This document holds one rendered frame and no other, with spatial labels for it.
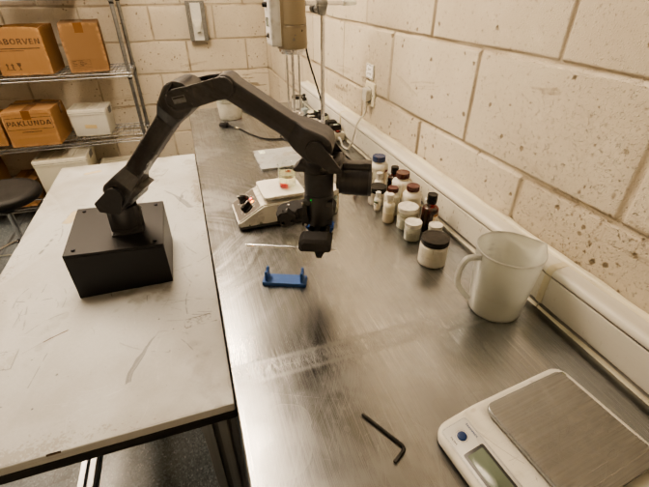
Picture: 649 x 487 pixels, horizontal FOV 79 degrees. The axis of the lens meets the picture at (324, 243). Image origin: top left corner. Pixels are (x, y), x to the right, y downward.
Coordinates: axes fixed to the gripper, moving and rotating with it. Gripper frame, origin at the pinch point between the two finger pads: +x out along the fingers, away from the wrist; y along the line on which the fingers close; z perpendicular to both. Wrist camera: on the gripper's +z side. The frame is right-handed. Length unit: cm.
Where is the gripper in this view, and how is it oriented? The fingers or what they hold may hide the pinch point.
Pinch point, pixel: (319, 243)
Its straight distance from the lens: 83.7
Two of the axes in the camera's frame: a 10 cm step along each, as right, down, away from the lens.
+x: -0.1, 8.4, 5.5
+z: -10.0, -0.5, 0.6
